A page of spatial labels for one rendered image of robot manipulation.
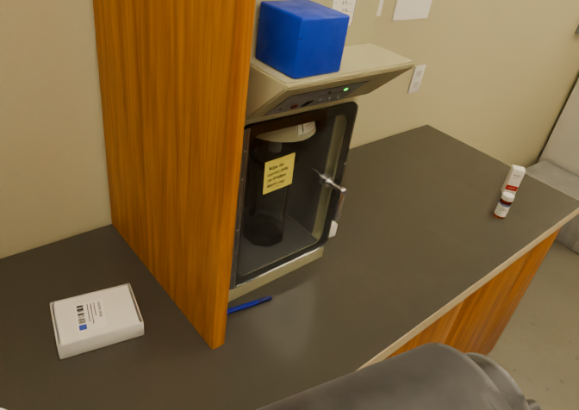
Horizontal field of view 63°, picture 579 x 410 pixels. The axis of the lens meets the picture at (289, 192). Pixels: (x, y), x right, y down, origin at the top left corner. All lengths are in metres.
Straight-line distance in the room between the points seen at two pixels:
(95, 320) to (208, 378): 0.25
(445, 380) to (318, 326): 0.94
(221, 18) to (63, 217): 0.79
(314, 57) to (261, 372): 0.61
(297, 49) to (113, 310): 0.65
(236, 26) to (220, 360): 0.65
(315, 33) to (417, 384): 0.61
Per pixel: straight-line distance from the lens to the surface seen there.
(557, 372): 2.72
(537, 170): 3.72
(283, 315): 1.11
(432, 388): 0.18
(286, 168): 0.96
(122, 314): 1.06
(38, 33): 1.12
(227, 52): 0.68
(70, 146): 1.23
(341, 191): 1.06
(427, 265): 1.36
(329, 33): 0.76
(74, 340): 1.03
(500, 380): 0.20
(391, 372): 0.18
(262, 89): 0.76
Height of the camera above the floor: 1.76
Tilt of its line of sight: 33 degrees down
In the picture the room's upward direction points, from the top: 9 degrees clockwise
